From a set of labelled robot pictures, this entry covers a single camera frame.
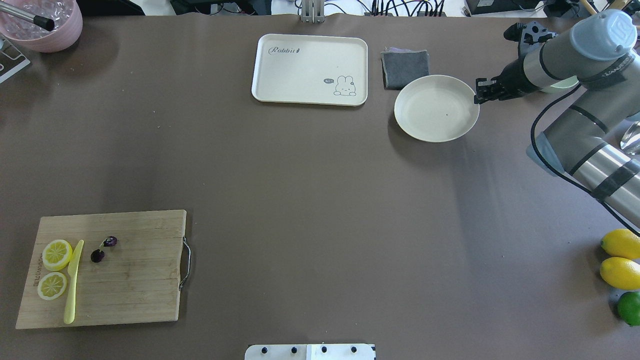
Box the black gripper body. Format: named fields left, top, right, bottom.
left=489, top=59, right=531, bottom=100

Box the round cream plate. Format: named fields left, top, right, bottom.
left=393, top=74, right=480, bottom=143

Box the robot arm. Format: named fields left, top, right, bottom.
left=474, top=9, right=640, bottom=229

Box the cream rabbit tray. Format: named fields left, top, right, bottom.
left=251, top=33, right=369, bottom=107

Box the grey folded cloth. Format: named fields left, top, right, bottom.
left=381, top=47, right=431, bottom=91

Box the whole yellow lemon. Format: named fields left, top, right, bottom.
left=599, top=257, right=640, bottom=291
left=599, top=228, right=640, bottom=260

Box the green lime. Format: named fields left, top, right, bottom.
left=616, top=291, right=640, bottom=327

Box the bamboo cutting board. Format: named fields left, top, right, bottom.
left=15, top=209, right=188, bottom=330

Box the pink ice bowl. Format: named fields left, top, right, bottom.
left=0, top=0, right=83, bottom=53

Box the upper lemon half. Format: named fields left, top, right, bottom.
left=41, top=239, right=73, bottom=272

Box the lemon half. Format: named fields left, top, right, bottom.
left=41, top=239, right=73, bottom=272
left=37, top=271, right=67, bottom=301

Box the yellow plastic knife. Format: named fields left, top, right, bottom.
left=62, top=239, right=85, bottom=325

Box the lower lemon half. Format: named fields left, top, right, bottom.
left=37, top=271, right=67, bottom=301

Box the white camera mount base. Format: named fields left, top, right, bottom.
left=244, top=342, right=377, bottom=360

